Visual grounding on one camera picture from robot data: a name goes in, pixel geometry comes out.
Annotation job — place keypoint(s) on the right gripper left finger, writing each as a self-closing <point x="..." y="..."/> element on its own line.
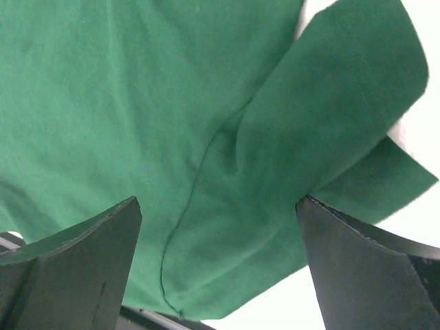
<point x="74" y="279"/>

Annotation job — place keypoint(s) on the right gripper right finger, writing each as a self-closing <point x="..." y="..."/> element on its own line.
<point x="366" y="277"/>

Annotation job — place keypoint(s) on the green t shirt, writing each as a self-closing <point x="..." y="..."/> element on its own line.
<point x="219" y="116"/>

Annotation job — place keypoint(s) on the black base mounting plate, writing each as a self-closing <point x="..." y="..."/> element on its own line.
<point x="129" y="318"/>

